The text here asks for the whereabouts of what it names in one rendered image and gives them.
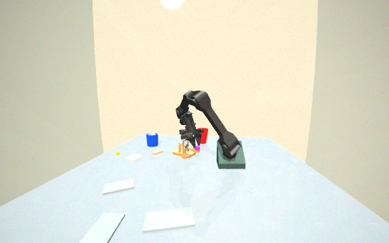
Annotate white flat rectangular slab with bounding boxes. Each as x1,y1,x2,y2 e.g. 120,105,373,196
103,179,135,195

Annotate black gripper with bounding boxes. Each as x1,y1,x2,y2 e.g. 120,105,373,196
181,122,205,148

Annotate white flat rectangular plate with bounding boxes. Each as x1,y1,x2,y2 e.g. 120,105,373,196
79,213,125,243
142,207,195,233

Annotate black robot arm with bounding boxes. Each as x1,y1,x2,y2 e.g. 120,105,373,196
176,90,241,161

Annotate white flat block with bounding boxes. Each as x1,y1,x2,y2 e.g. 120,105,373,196
125,154,142,162

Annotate blue cup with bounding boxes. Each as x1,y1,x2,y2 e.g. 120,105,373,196
147,133,158,149

